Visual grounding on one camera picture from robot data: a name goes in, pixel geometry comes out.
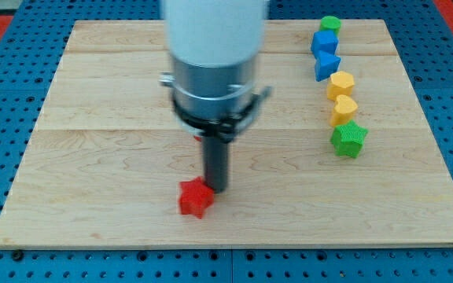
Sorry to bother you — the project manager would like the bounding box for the light wooden board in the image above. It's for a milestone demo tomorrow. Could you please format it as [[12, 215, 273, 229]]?
[[0, 20, 453, 250]]

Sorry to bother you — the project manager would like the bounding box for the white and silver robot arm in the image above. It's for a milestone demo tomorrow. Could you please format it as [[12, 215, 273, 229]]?
[[160, 0, 271, 193]]

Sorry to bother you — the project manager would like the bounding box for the red star block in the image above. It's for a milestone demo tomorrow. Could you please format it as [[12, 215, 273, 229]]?
[[178, 177, 215, 219]]

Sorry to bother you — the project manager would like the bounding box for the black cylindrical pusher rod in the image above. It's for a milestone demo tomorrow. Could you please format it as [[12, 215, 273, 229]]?
[[202, 137, 229, 193]]

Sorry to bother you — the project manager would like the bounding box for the yellow heart block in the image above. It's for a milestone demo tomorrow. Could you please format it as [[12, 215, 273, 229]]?
[[330, 94, 359, 127]]

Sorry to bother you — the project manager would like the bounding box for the green circle block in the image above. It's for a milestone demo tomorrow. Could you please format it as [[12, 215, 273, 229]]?
[[319, 15, 341, 36]]

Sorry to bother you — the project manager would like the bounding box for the yellow hexagon block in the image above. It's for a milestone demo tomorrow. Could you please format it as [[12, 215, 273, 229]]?
[[326, 71, 355, 101]]

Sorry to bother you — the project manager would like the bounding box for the blue cube block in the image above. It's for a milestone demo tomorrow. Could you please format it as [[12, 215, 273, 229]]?
[[310, 30, 339, 57]]

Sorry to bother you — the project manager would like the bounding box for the blue triangle block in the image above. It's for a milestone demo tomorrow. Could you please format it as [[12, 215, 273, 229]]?
[[315, 51, 341, 82]]

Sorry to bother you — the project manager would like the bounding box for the green star block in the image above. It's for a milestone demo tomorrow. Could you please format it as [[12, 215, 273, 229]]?
[[330, 119, 369, 158]]

